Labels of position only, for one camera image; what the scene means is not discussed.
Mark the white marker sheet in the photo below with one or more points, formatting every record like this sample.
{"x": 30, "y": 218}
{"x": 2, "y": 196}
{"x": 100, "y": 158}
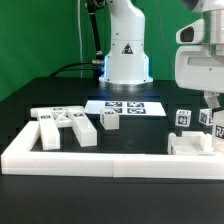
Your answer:
{"x": 126, "y": 107}

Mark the white tagged cube left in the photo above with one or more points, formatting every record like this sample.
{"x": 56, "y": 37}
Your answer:
{"x": 183, "y": 118}

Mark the white chair seat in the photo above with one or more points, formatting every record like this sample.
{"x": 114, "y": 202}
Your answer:
{"x": 190, "y": 143}

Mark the white tagged cube right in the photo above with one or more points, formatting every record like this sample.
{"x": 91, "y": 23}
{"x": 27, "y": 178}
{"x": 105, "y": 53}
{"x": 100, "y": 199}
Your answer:
{"x": 205, "y": 117}

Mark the white chair back frame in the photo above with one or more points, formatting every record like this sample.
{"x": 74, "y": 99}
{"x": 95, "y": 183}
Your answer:
{"x": 51, "y": 119}

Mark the white tagged cube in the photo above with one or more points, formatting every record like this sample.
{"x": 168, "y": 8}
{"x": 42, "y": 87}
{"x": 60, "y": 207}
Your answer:
{"x": 183, "y": 118}
{"x": 205, "y": 117}

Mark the white U-shaped boundary frame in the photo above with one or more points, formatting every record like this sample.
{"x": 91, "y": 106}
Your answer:
{"x": 19, "y": 158}

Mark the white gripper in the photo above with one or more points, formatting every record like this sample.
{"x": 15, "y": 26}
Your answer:
{"x": 199, "y": 61}

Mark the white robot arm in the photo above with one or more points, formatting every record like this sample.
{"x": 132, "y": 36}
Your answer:
{"x": 126, "y": 65}

